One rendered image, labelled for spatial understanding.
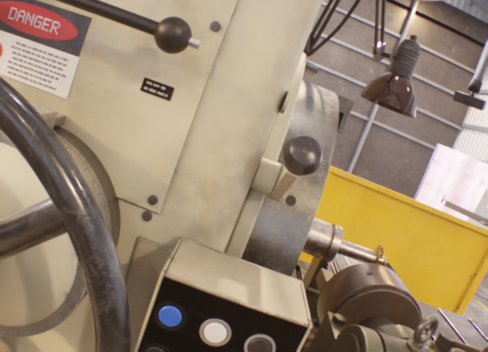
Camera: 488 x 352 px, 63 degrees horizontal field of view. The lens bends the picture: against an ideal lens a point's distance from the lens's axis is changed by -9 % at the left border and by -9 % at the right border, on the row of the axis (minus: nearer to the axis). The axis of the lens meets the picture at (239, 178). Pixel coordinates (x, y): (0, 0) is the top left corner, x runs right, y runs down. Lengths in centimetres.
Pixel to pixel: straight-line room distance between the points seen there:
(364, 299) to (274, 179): 36
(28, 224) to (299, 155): 26
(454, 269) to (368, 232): 75
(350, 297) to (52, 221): 62
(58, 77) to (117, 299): 30
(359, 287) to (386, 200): 232
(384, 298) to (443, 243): 256
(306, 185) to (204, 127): 20
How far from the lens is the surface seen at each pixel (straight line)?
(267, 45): 47
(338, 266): 105
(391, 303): 82
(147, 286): 53
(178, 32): 41
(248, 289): 43
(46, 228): 28
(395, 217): 315
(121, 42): 49
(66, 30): 51
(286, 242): 61
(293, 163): 43
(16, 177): 42
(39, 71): 52
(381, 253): 93
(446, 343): 69
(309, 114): 68
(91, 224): 26
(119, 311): 28
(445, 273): 345
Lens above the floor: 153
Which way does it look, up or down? 11 degrees down
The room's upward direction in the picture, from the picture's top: 21 degrees clockwise
